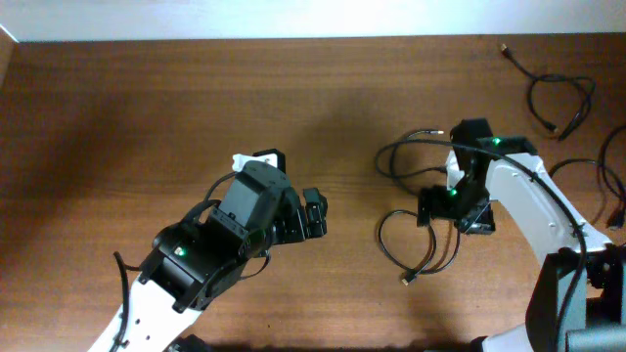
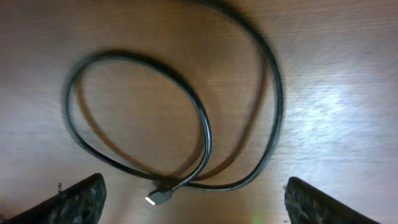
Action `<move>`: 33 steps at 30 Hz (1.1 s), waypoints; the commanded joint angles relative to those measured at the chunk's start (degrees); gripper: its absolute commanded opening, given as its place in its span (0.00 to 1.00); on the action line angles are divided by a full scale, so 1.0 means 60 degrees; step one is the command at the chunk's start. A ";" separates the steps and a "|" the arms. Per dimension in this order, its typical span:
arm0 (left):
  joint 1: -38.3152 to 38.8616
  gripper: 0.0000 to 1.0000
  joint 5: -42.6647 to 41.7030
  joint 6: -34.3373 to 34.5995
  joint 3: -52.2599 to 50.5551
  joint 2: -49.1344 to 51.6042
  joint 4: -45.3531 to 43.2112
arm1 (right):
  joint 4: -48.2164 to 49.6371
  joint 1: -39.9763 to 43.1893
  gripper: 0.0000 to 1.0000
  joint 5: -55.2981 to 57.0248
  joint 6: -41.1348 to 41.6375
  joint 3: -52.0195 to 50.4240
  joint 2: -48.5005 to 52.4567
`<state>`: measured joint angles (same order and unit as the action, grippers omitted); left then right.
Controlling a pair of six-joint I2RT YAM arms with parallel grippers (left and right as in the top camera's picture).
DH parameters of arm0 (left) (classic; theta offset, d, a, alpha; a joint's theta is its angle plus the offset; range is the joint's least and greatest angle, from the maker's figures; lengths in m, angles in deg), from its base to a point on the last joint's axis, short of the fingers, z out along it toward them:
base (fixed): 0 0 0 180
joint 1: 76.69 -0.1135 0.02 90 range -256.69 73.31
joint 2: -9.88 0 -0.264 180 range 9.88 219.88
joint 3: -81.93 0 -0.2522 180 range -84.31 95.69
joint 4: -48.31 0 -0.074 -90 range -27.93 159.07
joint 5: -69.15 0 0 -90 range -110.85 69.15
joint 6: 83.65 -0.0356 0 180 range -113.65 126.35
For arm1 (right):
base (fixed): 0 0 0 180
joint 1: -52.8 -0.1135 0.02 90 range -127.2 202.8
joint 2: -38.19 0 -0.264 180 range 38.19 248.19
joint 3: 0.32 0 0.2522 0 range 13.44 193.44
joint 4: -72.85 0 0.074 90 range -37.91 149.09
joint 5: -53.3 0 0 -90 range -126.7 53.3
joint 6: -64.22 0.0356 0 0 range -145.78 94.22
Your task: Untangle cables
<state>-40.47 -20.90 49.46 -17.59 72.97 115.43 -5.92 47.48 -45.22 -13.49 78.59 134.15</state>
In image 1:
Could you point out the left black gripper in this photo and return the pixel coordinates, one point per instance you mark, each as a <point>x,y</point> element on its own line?
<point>294,229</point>

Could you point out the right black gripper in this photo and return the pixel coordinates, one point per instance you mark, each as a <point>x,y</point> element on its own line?
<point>433,199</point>

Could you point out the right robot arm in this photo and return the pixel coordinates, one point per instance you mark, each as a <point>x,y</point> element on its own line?
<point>578,302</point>

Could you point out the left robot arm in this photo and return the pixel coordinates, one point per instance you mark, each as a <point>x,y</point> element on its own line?
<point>197,259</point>

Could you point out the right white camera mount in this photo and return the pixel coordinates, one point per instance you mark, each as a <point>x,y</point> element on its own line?
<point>454,174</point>

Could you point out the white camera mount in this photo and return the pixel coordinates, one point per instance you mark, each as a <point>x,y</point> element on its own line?
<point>240,160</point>
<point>454,174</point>

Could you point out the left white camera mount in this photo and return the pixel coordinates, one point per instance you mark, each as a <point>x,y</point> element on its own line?
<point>240,160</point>

